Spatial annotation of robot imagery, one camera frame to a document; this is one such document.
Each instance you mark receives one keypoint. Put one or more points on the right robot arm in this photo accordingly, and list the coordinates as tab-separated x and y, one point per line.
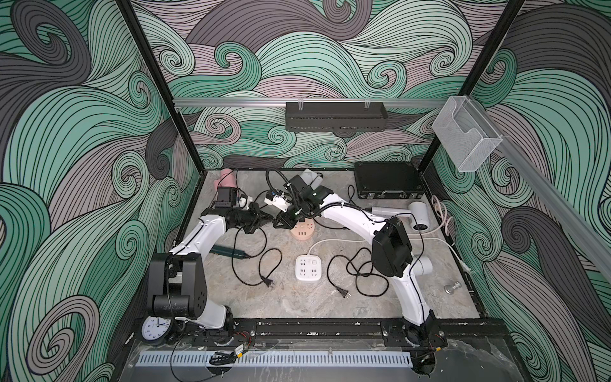
391	248

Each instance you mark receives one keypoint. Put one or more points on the small metal knob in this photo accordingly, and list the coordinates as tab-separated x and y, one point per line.
451	288

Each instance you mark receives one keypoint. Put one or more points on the pink hair dryer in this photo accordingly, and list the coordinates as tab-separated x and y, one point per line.
227	179

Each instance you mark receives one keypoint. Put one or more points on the pink round power strip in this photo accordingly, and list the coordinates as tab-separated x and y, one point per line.
304	230

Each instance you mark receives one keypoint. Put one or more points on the clear mesh wall holder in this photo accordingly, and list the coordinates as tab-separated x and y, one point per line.
466	132

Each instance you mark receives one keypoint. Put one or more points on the dark green hair dryer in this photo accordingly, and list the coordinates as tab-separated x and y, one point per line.
229	252

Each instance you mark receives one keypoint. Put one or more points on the round wall clock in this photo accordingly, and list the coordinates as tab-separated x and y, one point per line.
155	330

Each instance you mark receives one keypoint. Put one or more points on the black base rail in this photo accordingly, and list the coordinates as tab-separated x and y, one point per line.
390	332

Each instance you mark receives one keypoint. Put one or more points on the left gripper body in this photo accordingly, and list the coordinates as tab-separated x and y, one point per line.
247	219

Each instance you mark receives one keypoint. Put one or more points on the black case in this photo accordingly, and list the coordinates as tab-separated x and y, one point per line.
387	181

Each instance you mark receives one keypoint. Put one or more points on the white slotted cable duct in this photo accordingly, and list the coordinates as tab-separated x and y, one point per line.
361	359

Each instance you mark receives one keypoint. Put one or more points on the white hair dryer right front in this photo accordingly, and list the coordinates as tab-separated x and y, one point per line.
421	266

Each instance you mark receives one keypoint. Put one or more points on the white folded hair dryer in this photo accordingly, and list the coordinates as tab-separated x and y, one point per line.
311	178

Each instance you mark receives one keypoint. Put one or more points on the white hair dryer right back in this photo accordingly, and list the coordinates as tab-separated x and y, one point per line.
417	212

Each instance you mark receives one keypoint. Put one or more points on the black wall shelf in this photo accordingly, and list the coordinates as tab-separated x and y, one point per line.
334	116

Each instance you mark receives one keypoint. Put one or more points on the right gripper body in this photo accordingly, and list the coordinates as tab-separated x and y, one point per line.
297	209

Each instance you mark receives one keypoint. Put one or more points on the white square power strip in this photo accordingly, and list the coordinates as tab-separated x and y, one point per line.
308	268

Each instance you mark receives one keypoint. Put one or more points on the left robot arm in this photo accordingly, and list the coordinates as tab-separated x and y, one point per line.
177	288

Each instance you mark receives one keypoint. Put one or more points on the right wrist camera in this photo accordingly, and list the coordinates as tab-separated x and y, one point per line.
281	201

